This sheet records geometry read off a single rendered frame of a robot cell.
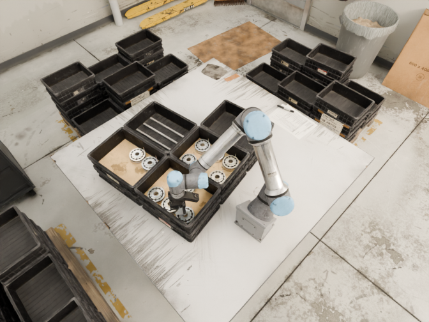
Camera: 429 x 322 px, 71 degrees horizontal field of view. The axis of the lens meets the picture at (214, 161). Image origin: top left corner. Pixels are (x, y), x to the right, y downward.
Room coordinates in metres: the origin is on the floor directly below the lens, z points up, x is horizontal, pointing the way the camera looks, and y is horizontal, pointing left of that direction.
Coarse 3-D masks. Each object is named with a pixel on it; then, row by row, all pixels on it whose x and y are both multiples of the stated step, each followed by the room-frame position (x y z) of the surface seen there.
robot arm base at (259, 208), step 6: (258, 198) 0.79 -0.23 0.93; (252, 204) 0.78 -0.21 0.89; (258, 204) 0.76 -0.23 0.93; (264, 204) 0.75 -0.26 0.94; (252, 210) 0.74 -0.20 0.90; (258, 210) 0.73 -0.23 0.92; (264, 210) 0.73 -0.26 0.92; (270, 210) 0.73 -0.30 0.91; (258, 216) 0.70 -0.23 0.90; (264, 216) 0.71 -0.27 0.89; (270, 216) 0.71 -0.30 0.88
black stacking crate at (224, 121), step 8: (224, 104) 1.55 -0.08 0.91; (216, 112) 1.48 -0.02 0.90; (224, 112) 1.55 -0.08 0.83; (232, 112) 1.53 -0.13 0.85; (240, 112) 1.49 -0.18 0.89; (208, 120) 1.40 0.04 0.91; (216, 120) 1.47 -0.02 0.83; (224, 120) 1.47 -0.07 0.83; (232, 120) 1.47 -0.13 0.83; (216, 128) 1.40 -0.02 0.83; (224, 128) 1.40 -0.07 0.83; (240, 144) 1.25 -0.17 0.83; (248, 144) 1.25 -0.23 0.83; (248, 160) 1.12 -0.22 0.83
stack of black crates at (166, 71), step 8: (168, 56) 2.74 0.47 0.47; (152, 64) 2.60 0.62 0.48; (160, 64) 2.67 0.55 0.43; (168, 64) 2.73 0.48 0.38; (176, 64) 2.70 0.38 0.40; (184, 64) 2.60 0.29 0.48; (160, 72) 2.60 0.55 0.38; (168, 72) 2.59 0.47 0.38; (176, 72) 2.46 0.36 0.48; (184, 72) 2.53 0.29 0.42; (160, 80) 2.46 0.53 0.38; (168, 80) 2.39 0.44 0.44; (160, 88) 2.32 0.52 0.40
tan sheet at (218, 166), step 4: (192, 148) 1.23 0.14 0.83; (188, 152) 1.19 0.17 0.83; (192, 152) 1.19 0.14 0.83; (196, 152) 1.19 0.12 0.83; (196, 156) 1.16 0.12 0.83; (200, 156) 1.16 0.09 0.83; (216, 164) 1.09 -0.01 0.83; (220, 164) 1.09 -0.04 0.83; (212, 168) 1.07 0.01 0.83; (216, 168) 1.07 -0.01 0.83; (220, 168) 1.06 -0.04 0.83; (208, 172) 1.03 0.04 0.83; (224, 172) 1.03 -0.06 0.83; (228, 172) 1.03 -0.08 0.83; (228, 176) 1.00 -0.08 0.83
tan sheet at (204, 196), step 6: (162, 180) 0.98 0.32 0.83; (156, 186) 0.94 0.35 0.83; (168, 186) 0.94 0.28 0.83; (198, 192) 0.89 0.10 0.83; (204, 192) 0.89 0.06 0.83; (204, 198) 0.85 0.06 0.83; (186, 204) 0.81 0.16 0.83; (192, 204) 0.81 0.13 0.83; (198, 204) 0.81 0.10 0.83; (204, 204) 0.81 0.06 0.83; (198, 210) 0.78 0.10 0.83; (186, 216) 0.74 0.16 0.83
